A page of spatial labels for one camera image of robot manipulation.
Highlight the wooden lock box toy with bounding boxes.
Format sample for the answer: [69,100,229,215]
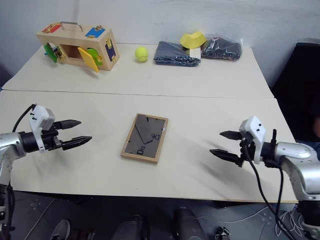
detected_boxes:
[36,21,120,73]

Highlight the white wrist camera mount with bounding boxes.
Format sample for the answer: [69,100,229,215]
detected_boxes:
[28,104,56,153]
[239,116,268,165]

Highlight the yellow foam block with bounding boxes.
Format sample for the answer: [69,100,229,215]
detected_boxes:
[180,31,208,50]

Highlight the white paper card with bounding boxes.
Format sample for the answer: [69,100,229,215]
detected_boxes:
[189,47,202,60]

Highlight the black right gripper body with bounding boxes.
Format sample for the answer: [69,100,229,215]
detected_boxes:
[237,133,256,168]

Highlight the plastic bag with dark cloth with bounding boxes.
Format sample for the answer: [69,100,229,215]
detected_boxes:
[200,34,244,61]

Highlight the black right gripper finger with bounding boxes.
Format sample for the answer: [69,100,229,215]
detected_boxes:
[209,149,240,165]
[219,130,242,141]

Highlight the white floor cables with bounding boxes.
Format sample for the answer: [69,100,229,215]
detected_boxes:
[274,204,305,236]

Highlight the small black floor object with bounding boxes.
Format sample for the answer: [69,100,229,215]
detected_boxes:
[216,226,231,240]

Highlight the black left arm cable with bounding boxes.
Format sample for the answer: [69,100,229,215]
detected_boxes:
[11,103,36,133]

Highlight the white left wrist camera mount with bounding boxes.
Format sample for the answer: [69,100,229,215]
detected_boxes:
[28,104,56,153]

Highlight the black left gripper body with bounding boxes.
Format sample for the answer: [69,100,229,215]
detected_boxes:
[41,121,63,152]

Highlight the wooden framed dark picture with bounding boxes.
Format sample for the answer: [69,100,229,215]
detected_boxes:
[120,112,169,165]

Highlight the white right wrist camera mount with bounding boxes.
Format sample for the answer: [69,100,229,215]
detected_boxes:
[239,116,268,165]

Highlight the seated bystander person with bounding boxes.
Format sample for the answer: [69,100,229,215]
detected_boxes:
[298,116,320,156]

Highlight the grey shoe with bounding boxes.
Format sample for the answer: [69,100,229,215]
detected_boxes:
[49,219,71,240]

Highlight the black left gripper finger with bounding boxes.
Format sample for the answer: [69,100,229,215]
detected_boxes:
[59,119,82,130]
[61,136,93,151]

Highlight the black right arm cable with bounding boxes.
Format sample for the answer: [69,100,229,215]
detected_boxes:
[242,142,297,240]
[265,161,288,236]

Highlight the folded dark blue cloth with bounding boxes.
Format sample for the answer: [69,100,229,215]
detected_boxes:
[152,41,202,68]

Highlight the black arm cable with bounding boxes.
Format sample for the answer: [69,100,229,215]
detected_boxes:
[11,103,36,133]
[265,161,288,236]
[242,142,297,240]

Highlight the yellow tennis ball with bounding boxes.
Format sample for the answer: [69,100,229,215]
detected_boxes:
[135,46,149,63]

